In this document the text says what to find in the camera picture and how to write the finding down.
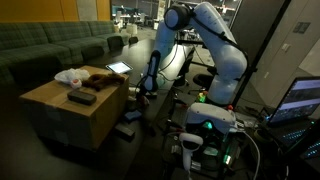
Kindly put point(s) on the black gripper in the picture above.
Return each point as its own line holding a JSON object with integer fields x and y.
{"x": 150, "y": 94}

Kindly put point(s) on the white towel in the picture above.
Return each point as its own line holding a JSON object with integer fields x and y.
{"x": 134, "y": 93}

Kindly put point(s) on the brown plush moose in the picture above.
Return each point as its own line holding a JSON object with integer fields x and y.
{"x": 100, "y": 81}

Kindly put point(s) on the white cloth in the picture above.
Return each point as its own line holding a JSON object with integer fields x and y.
{"x": 68, "y": 75}

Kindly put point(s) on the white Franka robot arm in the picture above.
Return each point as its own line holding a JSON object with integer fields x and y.
{"x": 223, "y": 56}

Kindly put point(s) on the flat black box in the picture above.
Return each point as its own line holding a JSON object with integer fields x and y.
{"x": 125, "y": 131}

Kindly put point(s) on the large cardboard box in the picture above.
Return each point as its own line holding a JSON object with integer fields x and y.
{"x": 83, "y": 116}

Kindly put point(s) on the white framed tablet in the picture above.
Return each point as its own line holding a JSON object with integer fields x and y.
{"x": 119, "y": 67}

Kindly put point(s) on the white VR headset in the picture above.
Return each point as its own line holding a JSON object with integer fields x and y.
{"x": 210, "y": 116}

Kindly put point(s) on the white VR controller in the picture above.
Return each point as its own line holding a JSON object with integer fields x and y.
{"x": 190, "y": 146}

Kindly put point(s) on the green plaid sofa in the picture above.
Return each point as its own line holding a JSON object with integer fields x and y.
{"x": 40, "y": 43}

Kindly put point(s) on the black stand pole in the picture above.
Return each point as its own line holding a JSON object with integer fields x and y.
{"x": 263, "y": 50}

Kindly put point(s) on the open black laptop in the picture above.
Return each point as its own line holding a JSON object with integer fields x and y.
{"x": 296, "y": 100}

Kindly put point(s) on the white wall switch plate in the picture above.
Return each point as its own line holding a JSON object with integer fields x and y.
{"x": 286, "y": 47}

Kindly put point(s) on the dark wall switch plate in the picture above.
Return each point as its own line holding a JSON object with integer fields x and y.
{"x": 301, "y": 27}

